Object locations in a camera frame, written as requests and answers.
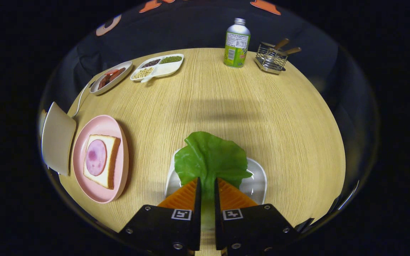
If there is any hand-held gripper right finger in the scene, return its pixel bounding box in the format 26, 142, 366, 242
214, 178, 300, 256

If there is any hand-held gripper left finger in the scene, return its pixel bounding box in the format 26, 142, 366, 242
119, 177, 202, 256

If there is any green lettuce leaf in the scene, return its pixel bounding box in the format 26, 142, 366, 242
174, 131, 253, 230

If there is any white square plate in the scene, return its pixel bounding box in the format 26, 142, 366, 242
165, 149, 268, 206

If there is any white bread slice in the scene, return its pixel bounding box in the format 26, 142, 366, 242
83, 134, 121, 190

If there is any pink ham slice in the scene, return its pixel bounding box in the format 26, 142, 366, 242
85, 139, 107, 176

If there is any pink round plate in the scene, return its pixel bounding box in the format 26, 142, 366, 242
72, 114, 130, 204

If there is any white toaster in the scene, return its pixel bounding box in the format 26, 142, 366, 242
41, 102, 77, 176

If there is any round beige plate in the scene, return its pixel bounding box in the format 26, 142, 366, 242
90, 61, 133, 95

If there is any yellow soybeans pile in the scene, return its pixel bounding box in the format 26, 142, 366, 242
133, 67, 154, 79

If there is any white divided dish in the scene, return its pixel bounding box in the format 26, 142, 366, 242
130, 54, 184, 83

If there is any green label metal bottle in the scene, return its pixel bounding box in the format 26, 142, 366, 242
224, 18, 251, 68

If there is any black backdrop cloth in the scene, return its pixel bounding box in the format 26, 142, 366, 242
40, 0, 380, 221

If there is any white toaster cable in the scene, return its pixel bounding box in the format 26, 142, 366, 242
72, 82, 91, 118

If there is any metal wire utensil holder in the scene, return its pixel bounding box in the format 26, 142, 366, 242
254, 42, 288, 75

